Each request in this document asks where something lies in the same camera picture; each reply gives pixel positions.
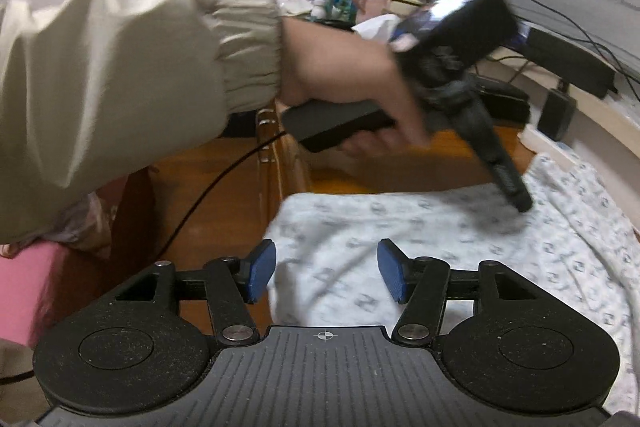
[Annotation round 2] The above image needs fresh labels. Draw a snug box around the black cable on sill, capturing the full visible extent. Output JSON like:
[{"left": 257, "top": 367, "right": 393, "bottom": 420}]
[{"left": 494, "top": 0, "right": 640, "bottom": 103}]

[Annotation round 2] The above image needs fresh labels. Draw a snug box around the black power adapter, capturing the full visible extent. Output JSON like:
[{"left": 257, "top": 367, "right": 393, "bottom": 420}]
[{"left": 537, "top": 89, "right": 577, "bottom": 142}]

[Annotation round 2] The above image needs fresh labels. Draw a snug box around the pink cushion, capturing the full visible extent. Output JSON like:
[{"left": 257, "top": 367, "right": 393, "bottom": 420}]
[{"left": 0, "top": 242, "right": 70, "bottom": 348}]

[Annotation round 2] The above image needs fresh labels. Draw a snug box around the beige window sill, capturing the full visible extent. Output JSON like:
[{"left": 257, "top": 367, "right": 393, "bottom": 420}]
[{"left": 494, "top": 51, "right": 640, "bottom": 228}]

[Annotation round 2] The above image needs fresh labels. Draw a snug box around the black power strip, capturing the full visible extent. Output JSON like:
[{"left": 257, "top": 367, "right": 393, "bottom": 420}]
[{"left": 520, "top": 24, "right": 616, "bottom": 98}]

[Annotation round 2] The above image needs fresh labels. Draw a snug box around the beige sleeved forearm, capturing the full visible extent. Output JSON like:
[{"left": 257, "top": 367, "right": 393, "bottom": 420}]
[{"left": 1, "top": 0, "right": 281, "bottom": 243}]

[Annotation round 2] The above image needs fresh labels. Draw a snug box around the person's left hand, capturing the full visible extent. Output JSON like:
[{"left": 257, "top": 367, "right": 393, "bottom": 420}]
[{"left": 278, "top": 17, "right": 430, "bottom": 156}]

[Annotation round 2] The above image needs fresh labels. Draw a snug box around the white patterned garment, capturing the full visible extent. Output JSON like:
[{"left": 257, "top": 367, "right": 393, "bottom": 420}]
[{"left": 266, "top": 155, "right": 639, "bottom": 413}]

